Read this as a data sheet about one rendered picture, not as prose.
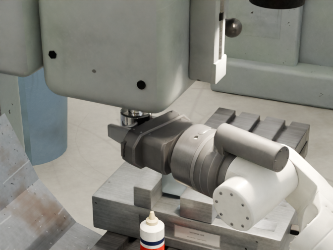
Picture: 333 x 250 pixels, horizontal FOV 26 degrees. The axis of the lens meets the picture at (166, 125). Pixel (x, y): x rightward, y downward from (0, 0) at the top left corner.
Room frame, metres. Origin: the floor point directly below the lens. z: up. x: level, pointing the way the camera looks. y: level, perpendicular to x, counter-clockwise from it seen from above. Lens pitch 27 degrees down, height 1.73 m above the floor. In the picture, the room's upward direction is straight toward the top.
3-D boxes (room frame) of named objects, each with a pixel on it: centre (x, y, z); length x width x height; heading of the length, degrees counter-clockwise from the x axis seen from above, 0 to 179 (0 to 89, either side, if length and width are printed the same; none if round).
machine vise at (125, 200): (1.10, -0.05, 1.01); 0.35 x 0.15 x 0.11; 67
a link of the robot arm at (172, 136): (0.89, -0.02, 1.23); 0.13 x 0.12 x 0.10; 137
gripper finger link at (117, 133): (0.93, 0.07, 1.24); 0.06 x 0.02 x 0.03; 47
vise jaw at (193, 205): (1.09, -0.08, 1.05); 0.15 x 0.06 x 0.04; 157
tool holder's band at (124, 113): (0.95, 0.04, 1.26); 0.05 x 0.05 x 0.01
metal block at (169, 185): (1.11, -0.03, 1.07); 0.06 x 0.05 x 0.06; 157
